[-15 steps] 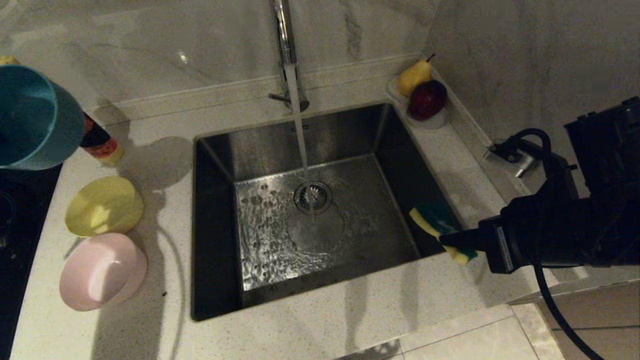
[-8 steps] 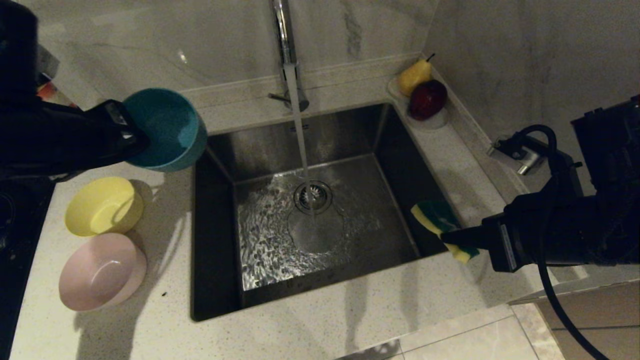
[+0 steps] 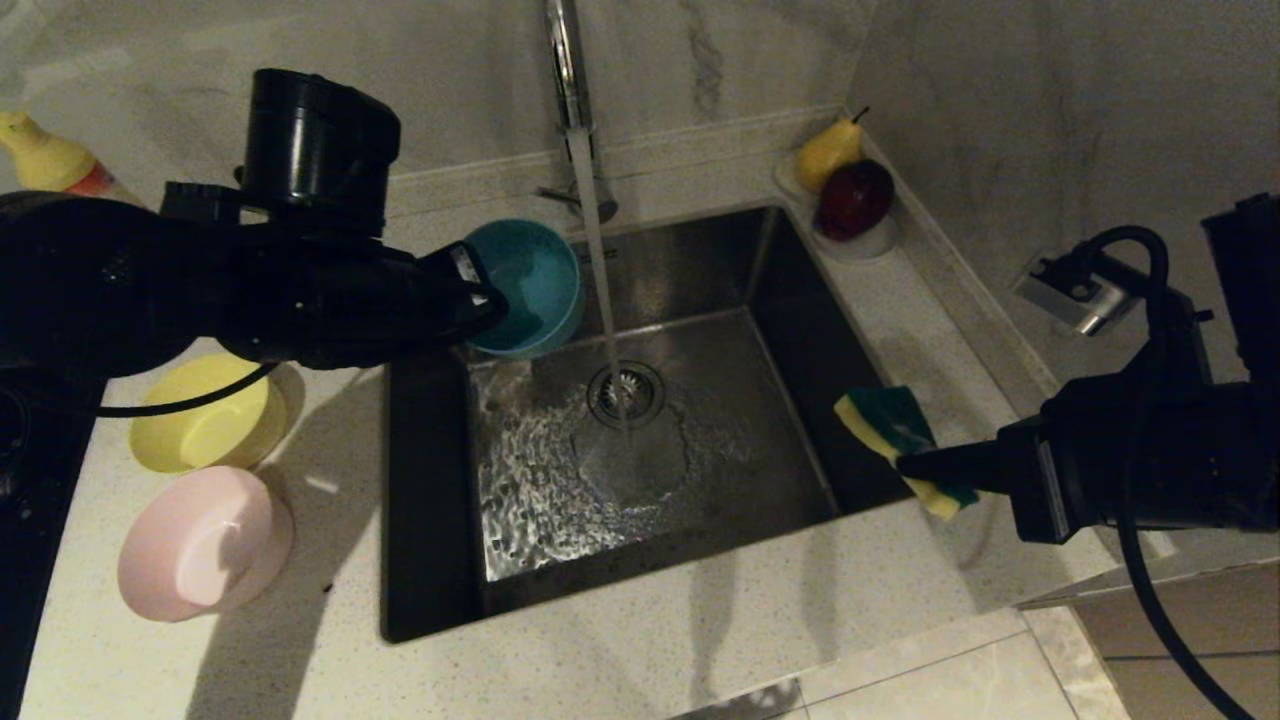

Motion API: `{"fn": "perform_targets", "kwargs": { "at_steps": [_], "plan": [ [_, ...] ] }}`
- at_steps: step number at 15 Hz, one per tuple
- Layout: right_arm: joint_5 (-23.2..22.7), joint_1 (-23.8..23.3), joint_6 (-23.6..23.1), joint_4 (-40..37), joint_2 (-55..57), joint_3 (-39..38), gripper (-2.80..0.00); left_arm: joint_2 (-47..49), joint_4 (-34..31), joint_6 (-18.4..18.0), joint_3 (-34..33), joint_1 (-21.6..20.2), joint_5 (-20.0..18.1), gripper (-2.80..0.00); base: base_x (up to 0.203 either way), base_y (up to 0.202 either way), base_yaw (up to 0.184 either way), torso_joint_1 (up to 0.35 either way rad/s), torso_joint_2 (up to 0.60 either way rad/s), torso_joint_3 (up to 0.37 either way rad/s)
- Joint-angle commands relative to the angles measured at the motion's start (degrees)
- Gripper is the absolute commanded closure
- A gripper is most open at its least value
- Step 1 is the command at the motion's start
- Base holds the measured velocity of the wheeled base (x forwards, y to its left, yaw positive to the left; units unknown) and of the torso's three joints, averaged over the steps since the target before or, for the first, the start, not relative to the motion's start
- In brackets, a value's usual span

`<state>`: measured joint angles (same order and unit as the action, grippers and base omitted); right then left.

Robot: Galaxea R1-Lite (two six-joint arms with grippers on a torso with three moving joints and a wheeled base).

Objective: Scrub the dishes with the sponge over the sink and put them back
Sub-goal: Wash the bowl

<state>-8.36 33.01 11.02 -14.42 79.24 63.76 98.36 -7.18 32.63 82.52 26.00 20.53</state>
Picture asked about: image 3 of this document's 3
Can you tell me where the blue plastic bowl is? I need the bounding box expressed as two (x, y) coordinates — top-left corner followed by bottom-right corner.
(462, 218), (586, 361)

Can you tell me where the yellow green sponge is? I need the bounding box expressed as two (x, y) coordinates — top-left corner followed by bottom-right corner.
(835, 387), (981, 523)

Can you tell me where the orange yellow detergent bottle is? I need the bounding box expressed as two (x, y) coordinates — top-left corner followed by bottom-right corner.
(0, 110), (141, 206)

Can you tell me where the stainless steel sink basin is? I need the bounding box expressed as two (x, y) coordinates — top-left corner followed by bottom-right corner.
(380, 205), (946, 643)

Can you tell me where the round metal drain strainer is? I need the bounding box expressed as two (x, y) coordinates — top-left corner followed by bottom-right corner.
(587, 361), (666, 431)

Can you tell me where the yellow plastic bowl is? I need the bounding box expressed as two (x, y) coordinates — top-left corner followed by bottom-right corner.
(130, 352), (289, 473)

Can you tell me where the light wooden cabinet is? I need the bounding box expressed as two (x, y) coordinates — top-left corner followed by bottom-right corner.
(1020, 560), (1280, 720)

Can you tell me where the small white fruit dish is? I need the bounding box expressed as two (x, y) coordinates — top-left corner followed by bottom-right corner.
(772, 150), (898, 263)

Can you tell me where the chrome faucet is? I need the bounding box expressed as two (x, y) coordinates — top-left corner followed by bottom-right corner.
(535, 0), (621, 226)

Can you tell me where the dark red apple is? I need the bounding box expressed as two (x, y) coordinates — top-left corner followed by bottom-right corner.
(815, 160), (894, 242)

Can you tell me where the pink plastic bowl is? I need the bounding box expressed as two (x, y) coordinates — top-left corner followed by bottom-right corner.
(118, 465), (295, 623)

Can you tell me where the yellow pear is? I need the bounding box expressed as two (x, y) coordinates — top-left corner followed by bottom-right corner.
(795, 108), (869, 194)

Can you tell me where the black glass cooktop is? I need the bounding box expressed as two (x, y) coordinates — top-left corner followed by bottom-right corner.
(0, 380), (101, 720)

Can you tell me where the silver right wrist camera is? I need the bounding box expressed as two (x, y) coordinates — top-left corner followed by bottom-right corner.
(1013, 255), (1141, 338)

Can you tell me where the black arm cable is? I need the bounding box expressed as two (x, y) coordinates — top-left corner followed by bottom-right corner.
(98, 360), (283, 419)
(1075, 225), (1256, 720)

